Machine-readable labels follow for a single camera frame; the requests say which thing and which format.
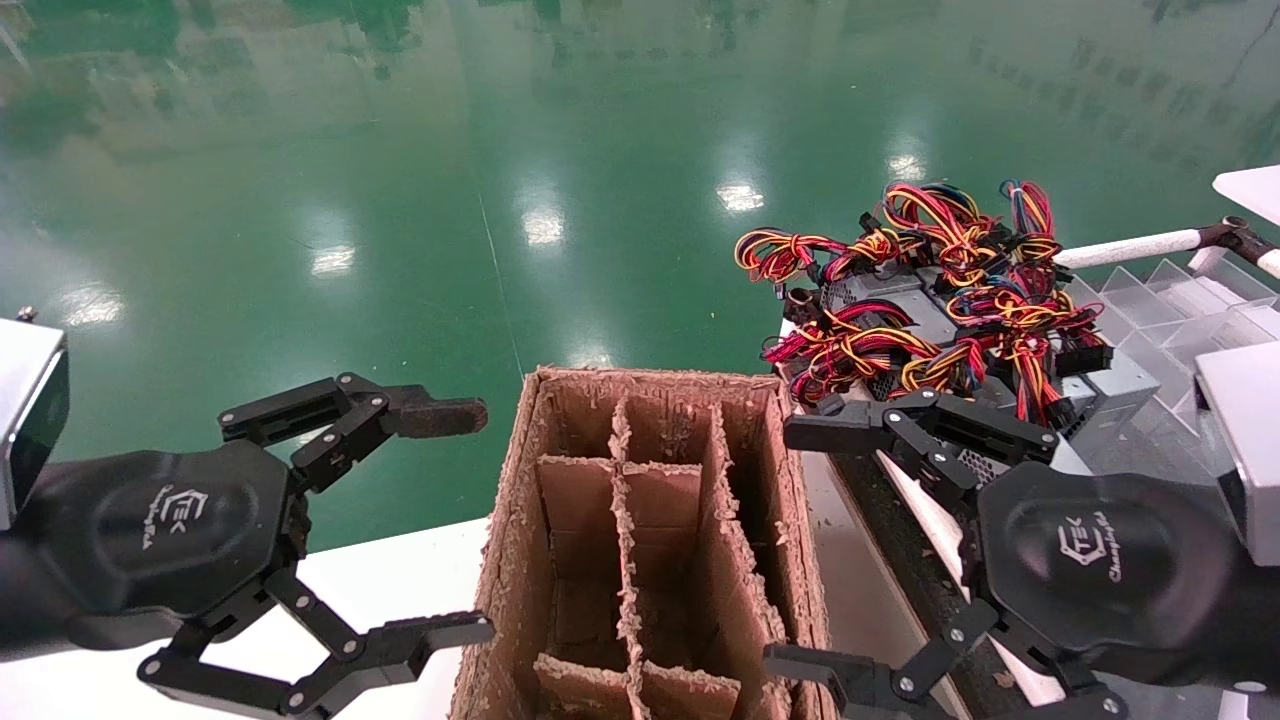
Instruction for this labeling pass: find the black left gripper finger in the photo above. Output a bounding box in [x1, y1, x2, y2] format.
[218, 372, 491, 496]
[137, 565, 498, 720]

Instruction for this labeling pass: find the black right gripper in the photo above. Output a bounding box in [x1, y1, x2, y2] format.
[764, 460, 1280, 720]

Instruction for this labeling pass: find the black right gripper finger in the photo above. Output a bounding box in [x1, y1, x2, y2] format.
[784, 387, 1061, 511]

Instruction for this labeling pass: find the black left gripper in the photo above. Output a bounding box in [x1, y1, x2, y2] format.
[20, 442, 306, 651]

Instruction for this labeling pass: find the worn cardboard box with dividers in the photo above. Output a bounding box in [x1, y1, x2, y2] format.
[447, 366, 836, 720]

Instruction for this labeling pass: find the clear acrylic divided tray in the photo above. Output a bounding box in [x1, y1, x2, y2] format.
[1060, 258, 1280, 481]

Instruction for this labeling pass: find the white work table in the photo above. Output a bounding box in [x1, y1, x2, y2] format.
[1213, 165, 1280, 227]

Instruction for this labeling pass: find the black padded frame bar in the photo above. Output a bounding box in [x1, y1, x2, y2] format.
[830, 450, 1011, 720]

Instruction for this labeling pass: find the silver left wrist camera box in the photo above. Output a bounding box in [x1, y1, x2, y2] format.
[0, 308, 71, 533]

